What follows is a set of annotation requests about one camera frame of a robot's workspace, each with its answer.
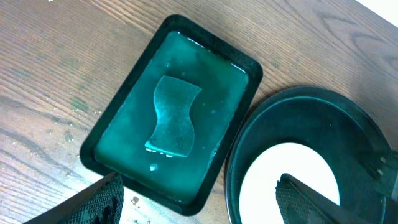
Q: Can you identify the rectangular black sponge tray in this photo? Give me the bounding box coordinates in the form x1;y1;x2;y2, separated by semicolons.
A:
80;14;263;216

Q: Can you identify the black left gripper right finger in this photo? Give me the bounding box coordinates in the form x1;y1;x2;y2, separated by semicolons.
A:
276;173;369;224

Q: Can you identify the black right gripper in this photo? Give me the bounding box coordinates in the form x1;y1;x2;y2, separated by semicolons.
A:
364;151;397;201

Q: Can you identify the round black tray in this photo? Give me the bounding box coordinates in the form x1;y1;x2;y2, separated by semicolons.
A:
226;86;391;223

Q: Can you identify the green sponge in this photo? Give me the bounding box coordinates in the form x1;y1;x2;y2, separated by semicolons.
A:
145;76;201;157

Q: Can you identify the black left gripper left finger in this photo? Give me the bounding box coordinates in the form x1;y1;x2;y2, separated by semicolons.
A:
26;172;124;224

